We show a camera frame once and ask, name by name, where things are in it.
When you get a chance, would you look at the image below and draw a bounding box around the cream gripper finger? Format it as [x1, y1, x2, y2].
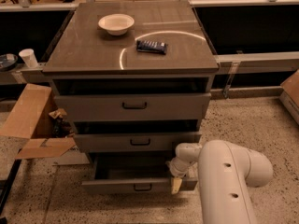
[171, 177, 182, 194]

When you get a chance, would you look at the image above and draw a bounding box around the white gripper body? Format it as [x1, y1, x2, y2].
[167, 157, 194, 178]

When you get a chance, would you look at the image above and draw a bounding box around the grey bottom drawer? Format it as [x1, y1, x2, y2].
[81, 152, 198, 195]

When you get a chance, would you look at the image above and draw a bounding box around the grey drawer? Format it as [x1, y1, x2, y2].
[81, 152, 198, 195]
[74, 132, 201, 153]
[54, 93, 211, 122]

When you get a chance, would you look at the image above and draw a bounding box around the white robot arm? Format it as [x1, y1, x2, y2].
[168, 140, 273, 224]

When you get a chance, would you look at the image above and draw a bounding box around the grey top drawer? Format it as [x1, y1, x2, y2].
[54, 93, 211, 122]

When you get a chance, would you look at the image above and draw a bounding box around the grey middle drawer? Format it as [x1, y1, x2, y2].
[74, 132, 201, 153]

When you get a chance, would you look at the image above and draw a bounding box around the grey drawer cabinet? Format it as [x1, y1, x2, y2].
[42, 0, 220, 161]

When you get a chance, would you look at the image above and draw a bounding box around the open cardboard box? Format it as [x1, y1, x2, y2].
[0, 84, 75, 160]

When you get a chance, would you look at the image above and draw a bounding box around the dark blue snack packet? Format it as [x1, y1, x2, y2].
[136, 40, 167, 54]

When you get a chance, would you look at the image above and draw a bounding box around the cardboard box at right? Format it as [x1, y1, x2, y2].
[279, 70, 299, 124]

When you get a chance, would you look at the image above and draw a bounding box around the white bowl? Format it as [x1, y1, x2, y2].
[98, 14, 135, 35]

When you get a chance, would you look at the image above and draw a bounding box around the white paper cup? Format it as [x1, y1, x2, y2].
[19, 49, 38, 68]

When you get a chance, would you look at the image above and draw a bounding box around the dark round plate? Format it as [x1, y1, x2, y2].
[0, 53, 18, 72]

